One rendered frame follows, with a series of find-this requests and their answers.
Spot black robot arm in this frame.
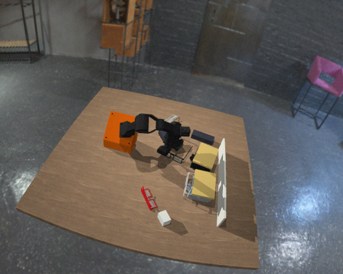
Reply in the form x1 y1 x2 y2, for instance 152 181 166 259
119 114 191 151

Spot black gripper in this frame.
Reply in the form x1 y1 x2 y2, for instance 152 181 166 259
157 135 176 156

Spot white cube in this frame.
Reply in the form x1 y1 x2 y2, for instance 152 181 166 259
157 210 171 226

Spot red glasses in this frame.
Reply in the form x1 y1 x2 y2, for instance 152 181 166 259
141 186 157 210

